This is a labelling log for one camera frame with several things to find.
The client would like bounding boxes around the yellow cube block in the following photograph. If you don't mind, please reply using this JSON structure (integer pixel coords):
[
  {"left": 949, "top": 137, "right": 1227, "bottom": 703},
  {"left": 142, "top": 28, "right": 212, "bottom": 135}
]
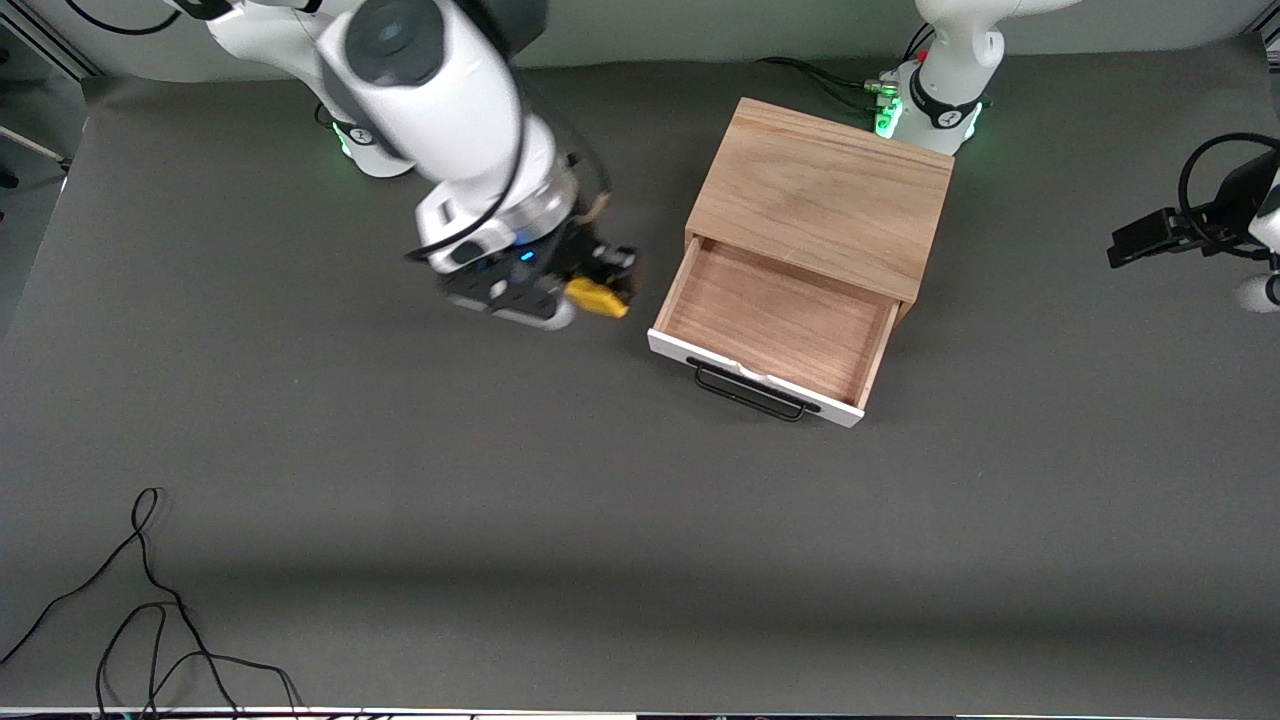
[{"left": 565, "top": 277, "right": 631, "bottom": 320}]

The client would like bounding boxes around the white-front drawer with black handle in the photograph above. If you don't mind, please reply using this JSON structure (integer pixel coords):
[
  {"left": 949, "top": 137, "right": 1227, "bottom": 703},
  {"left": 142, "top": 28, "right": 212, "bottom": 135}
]
[{"left": 647, "top": 235, "right": 901, "bottom": 429}]

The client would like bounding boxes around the wooden drawer cabinet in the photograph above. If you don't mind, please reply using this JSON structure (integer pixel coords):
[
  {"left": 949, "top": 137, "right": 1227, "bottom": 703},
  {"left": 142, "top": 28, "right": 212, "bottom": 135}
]
[{"left": 685, "top": 97, "right": 956, "bottom": 323}]

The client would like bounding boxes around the black left arm base cable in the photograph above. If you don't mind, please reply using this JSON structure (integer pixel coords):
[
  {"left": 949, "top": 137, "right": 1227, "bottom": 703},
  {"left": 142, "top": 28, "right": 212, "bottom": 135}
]
[{"left": 755, "top": 20, "right": 937, "bottom": 113}]

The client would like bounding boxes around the thin black loose cable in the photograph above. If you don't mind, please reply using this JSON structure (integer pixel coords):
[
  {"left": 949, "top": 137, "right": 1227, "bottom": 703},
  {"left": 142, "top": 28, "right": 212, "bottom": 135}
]
[{"left": 0, "top": 487, "right": 306, "bottom": 720}]

